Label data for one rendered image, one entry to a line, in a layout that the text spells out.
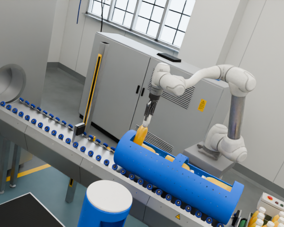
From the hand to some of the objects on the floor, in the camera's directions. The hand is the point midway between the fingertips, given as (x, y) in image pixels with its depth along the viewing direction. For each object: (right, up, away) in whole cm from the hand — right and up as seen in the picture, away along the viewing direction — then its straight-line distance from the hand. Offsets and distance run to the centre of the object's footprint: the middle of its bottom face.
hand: (147, 120), depth 206 cm
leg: (-145, -74, +88) cm, 185 cm away
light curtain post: (-81, -87, +104) cm, 158 cm away
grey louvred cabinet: (-16, -45, +253) cm, 257 cm away
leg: (-138, -71, +100) cm, 185 cm away
